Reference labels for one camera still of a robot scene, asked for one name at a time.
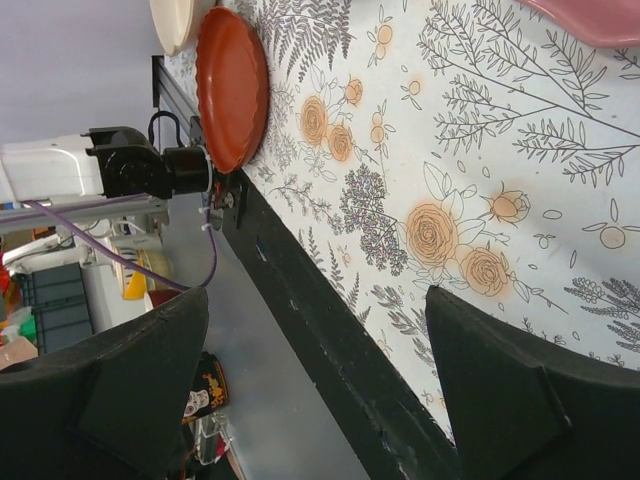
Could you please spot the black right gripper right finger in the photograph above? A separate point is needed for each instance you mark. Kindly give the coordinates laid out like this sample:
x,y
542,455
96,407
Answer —
x,y
521,407

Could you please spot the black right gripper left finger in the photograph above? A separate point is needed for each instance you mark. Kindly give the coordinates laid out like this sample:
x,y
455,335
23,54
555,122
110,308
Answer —
x,y
107,407

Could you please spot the red round plate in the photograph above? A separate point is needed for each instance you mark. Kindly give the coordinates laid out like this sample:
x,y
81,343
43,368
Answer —
x,y
232,88

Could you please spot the pink polka dot plate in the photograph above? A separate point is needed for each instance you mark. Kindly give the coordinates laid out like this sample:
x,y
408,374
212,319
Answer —
x,y
597,23

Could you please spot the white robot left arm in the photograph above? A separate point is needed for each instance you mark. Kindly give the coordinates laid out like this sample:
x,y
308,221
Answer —
x,y
112,162

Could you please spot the black patterned mug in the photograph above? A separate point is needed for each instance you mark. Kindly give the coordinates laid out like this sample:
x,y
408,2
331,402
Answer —
x,y
209,391

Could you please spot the floral table mat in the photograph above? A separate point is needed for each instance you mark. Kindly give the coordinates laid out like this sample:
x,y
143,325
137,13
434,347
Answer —
x,y
470,145

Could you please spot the cream divided plate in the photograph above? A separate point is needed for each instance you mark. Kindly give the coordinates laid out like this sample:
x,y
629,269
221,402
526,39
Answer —
x,y
177,22

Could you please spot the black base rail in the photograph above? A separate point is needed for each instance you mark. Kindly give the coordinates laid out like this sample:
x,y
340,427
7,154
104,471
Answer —
x,y
325,325

